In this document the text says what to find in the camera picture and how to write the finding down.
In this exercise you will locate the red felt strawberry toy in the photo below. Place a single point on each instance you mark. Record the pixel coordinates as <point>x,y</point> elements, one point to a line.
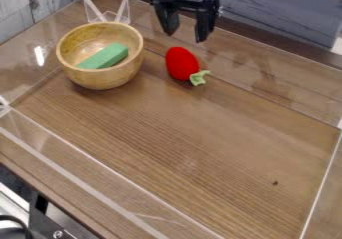
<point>183,66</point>

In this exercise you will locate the black metal table bracket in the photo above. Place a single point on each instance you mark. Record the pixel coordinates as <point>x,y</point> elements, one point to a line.
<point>42,226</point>

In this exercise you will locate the green rectangular block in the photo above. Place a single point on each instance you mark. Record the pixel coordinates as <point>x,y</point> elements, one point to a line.
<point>111,55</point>

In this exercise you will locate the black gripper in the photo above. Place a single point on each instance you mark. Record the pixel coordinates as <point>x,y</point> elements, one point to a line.
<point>206,9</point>

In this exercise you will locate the grey blue sofa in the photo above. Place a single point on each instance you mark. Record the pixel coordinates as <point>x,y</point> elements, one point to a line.
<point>309,20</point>

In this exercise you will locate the light brown wooden bowl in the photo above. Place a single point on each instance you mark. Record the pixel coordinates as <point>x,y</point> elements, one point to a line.
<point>86,40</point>

